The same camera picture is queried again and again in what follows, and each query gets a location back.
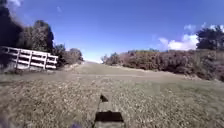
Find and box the dry grass field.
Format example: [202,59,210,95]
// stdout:
[0,61,224,128]

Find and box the dark tree behind hedge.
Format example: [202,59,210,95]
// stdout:
[195,24,224,52]

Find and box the row of trees and bushes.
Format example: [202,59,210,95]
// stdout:
[0,0,85,69]

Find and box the robot's own part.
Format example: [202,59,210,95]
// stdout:
[69,122,83,128]

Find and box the white wooden fence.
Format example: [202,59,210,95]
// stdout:
[0,45,59,71]

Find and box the long brownish-green hedge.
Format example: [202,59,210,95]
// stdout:
[100,48,224,83]

